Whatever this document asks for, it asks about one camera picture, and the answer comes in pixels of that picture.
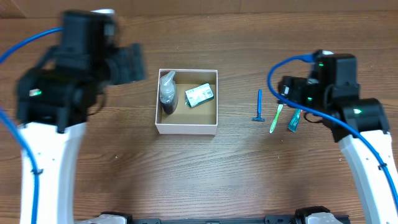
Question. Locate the blue disposable razor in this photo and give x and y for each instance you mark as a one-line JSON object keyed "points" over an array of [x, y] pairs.
{"points": [[259, 107]]}

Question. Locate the white cardboard box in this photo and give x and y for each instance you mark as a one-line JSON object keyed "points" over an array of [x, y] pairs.
{"points": [[199, 120]]}

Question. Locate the green white soap box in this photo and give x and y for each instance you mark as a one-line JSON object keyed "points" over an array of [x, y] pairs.
{"points": [[199, 95]]}

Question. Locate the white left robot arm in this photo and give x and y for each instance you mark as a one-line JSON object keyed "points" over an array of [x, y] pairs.
{"points": [[54, 99]]}

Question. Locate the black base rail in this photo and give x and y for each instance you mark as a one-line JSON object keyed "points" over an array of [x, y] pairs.
{"points": [[268, 219]]}

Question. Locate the green toothbrush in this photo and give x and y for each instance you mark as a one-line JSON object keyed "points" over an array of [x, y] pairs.
{"points": [[274, 122]]}

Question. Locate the teal toothpaste tube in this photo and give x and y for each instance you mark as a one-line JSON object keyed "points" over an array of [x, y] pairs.
{"points": [[294, 122]]}

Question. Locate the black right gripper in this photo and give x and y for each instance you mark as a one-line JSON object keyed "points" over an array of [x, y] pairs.
{"points": [[296, 88]]}

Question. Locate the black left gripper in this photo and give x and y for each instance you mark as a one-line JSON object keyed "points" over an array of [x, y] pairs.
{"points": [[122, 57]]}

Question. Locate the clear pump bottle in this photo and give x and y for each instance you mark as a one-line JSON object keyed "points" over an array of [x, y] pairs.
{"points": [[168, 93]]}

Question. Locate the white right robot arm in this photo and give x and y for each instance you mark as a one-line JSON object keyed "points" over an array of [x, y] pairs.
{"points": [[361, 129]]}

